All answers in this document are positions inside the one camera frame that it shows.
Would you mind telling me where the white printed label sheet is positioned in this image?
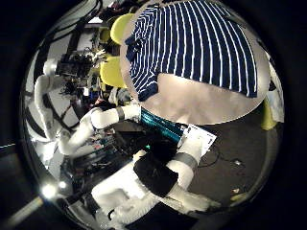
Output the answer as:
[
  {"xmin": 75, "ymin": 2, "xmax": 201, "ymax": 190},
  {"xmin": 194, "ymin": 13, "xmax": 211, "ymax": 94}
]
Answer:
[{"xmin": 177, "ymin": 124, "xmax": 218, "ymax": 157}]

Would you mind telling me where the navy white striped shirt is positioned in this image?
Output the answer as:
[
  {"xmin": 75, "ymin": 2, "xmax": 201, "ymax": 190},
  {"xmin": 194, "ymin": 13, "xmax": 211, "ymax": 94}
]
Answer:
[{"xmin": 124, "ymin": 0, "xmax": 258, "ymax": 103}]

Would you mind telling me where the white cloth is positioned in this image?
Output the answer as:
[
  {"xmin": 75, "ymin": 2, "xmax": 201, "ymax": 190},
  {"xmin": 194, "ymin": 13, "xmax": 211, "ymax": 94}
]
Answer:
[{"xmin": 264, "ymin": 60, "xmax": 286, "ymax": 124}]

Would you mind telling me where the yellow floor object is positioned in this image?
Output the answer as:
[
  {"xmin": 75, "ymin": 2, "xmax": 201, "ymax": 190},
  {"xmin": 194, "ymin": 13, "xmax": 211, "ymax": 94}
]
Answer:
[{"xmin": 260, "ymin": 97, "xmax": 278, "ymax": 131}]

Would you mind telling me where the yellow shell chair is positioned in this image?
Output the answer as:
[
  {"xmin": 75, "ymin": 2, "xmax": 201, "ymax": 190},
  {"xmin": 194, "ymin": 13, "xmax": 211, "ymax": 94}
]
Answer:
[
  {"xmin": 109, "ymin": 12, "xmax": 137, "ymax": 46},
  {"xmin": 99, "ymin": 56, "xmax": 128, "ymax": 89}
]

